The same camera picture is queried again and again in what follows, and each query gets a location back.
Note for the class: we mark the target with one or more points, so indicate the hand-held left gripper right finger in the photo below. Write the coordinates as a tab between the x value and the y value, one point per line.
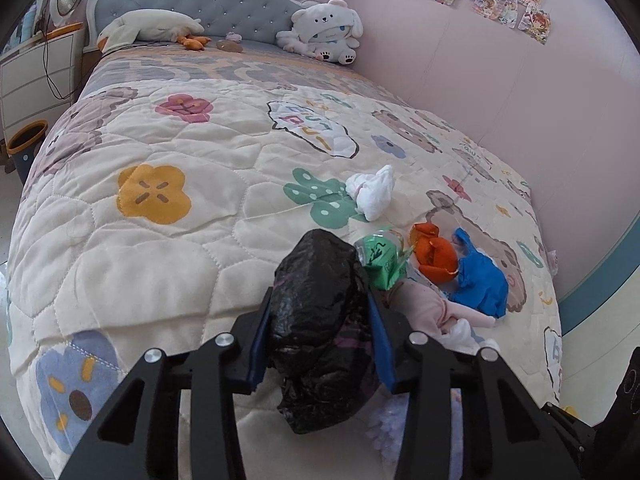
382	345

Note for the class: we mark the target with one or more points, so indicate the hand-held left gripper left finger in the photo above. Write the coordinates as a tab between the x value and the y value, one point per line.
260	345

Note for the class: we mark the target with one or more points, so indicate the pink cloth bundle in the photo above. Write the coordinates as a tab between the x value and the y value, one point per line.
425	310

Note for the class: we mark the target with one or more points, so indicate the black plastic bag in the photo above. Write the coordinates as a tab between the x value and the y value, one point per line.
320	300

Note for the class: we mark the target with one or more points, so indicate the green plastic wrapper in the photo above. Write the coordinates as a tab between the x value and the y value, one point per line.
380	260

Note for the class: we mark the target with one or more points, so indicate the blue cloth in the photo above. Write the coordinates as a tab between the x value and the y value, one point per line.
480	280

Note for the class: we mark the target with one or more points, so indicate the white crumpled cloth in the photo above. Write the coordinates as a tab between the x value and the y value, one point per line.
465	337

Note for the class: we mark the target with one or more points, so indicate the orange peel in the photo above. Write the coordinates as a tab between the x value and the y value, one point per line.
435	257

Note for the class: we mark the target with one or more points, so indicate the printed quilted blanket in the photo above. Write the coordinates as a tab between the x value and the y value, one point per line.
200	260

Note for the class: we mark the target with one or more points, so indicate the white rolled sock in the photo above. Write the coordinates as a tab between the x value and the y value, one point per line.
372	192

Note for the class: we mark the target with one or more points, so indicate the small brown plush toy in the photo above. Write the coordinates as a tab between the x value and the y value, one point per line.
230	45

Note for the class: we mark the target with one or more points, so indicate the dark bin with orange rim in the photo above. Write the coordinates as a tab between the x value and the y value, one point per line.
25	152

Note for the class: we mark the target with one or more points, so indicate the white plush dog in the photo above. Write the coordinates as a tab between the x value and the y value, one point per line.
322	30

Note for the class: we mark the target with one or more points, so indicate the white goose plush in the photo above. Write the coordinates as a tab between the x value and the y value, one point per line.
150	25

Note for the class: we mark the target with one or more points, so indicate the white dresser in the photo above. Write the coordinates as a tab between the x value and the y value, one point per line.
35	80

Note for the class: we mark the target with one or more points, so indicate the grey tufted bed headboard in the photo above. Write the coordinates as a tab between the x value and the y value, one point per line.
200	0

